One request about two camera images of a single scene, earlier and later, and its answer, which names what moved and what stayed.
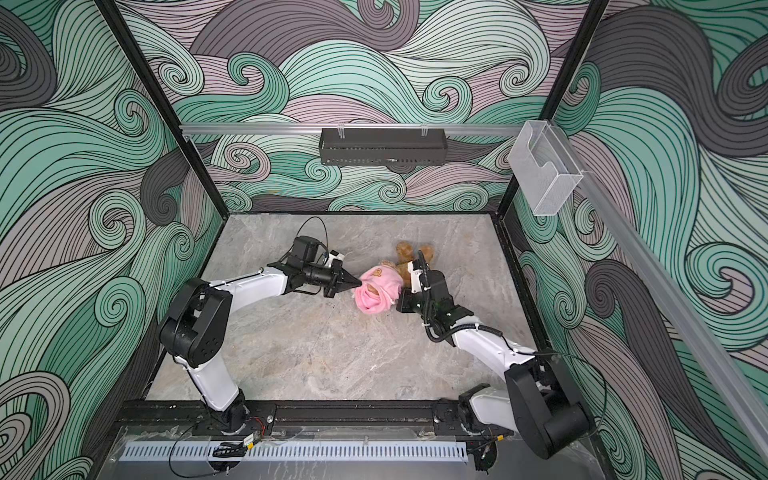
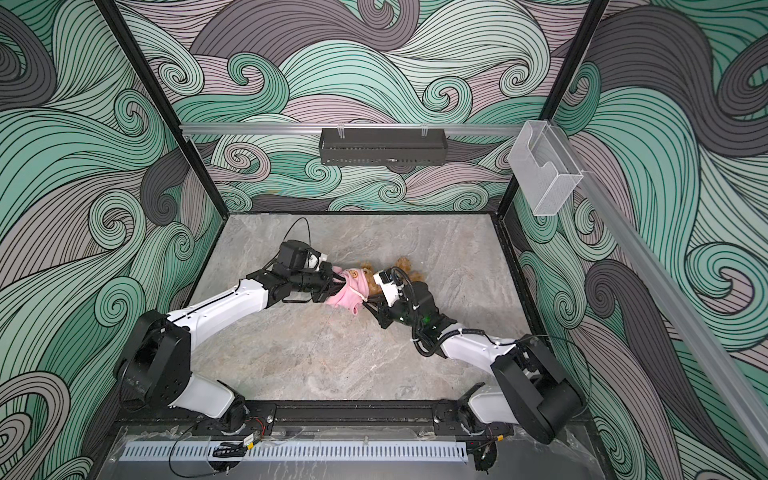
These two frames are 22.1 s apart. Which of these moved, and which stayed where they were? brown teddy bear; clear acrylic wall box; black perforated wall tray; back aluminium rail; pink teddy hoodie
Moved: pink teddy hoodie; brown teddy bear
Stayed: back aluminium rail; clear acrylic wall box; black perforated wall tray
